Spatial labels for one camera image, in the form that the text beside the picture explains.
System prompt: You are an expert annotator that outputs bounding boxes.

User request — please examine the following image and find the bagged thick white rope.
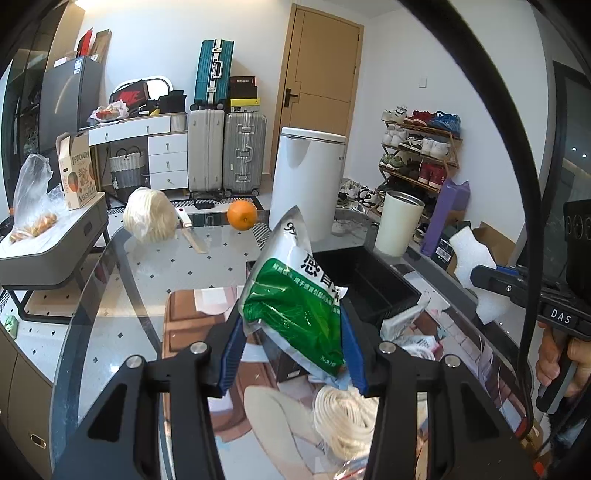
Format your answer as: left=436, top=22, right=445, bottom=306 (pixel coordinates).
left=311, top=384, right=380, bottom=480

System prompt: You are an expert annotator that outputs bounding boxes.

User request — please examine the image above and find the white foam piece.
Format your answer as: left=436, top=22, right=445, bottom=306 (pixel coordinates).
left=448, top=225, right=513, bottom=326

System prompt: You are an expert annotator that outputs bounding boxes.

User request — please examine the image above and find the green silver medicine pouch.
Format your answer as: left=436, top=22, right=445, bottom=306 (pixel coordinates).
left=238, top=206, right=351, bottom=390

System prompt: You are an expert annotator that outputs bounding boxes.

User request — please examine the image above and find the person's right hand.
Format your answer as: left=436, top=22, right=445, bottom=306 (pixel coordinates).
left=535, top=322, right=591, bottom=399

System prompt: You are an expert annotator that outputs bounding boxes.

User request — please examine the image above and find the white medicine sachet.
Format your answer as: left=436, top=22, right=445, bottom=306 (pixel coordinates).
left=380, top=300, right=430, bottom=342

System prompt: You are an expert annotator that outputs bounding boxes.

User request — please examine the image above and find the brown cardboard box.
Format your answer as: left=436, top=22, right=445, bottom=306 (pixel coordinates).
left=444, top=221, right=515, bottom=274

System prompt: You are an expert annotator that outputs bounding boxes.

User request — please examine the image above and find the black cardboard box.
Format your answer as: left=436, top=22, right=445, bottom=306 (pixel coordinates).
left=314, top=246, right=421, bottom=329

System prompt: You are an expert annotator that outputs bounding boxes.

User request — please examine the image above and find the purple paper bag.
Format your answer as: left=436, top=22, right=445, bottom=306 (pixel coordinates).
left=421, top=179, right=471, bottom=257

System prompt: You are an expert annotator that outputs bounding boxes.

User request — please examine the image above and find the white cylindrical cup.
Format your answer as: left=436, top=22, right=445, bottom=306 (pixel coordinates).
left=375, top=191, right=425, bottom=257

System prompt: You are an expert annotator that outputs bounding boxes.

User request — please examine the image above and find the cream yarn ball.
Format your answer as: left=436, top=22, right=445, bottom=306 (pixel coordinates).
left=123, top=187, right=178, bottom=243

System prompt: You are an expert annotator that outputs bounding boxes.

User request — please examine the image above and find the orange fruit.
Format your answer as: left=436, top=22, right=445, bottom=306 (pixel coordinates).
left=226, top=199, right=257, bottom=231

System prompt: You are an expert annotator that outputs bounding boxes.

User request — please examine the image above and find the grey side table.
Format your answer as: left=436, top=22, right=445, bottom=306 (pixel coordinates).
left=1, top=192, right=109, bottom=325

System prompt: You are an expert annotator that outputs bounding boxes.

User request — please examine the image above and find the wooden shoe rack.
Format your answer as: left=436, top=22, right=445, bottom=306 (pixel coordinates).
left=379, top=106, right=462, bottom=192

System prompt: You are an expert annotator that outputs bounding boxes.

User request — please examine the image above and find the white tall trash bin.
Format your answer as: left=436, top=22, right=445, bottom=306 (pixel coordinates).
left=269, top=127, right=346, bottom=242

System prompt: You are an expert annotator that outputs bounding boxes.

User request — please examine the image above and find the orange fruit cardboard box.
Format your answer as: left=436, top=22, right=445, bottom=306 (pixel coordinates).
left=55, top=133, right=97, bottom=210

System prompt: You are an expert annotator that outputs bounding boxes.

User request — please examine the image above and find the clear plastic snack bag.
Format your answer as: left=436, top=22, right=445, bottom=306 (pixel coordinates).
left=9, top=154, right=68, bottom=243

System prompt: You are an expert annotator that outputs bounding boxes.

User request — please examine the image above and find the white drawer desk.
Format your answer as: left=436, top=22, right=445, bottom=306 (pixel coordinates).
left=87, top=113, right=188, bottom=191

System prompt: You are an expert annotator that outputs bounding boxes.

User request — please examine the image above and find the silver suitcase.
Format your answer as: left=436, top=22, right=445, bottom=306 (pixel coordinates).
left=222, top=112, right=266, bottom=197

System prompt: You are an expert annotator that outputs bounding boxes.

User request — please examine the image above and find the white suitcase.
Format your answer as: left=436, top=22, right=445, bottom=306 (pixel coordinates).
left=187, top=109, right=225, bottom=193

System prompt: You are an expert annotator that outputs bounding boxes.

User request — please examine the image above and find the teal suitcase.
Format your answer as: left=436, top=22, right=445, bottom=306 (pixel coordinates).
left=190, top=39, right=235, bottom=111

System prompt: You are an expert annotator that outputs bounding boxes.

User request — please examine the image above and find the brown wooden door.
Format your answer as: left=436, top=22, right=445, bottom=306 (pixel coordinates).
left=270, top=3, right=363, bottom=172

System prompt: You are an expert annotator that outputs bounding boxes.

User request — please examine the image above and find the grey refrigerator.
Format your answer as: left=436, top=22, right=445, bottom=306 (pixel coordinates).
left=39, top=56, right=103, bottom=152

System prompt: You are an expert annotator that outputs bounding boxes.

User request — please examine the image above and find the white handled knife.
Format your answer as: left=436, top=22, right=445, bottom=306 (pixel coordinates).
left=175, top=207, right=208, bottom=254

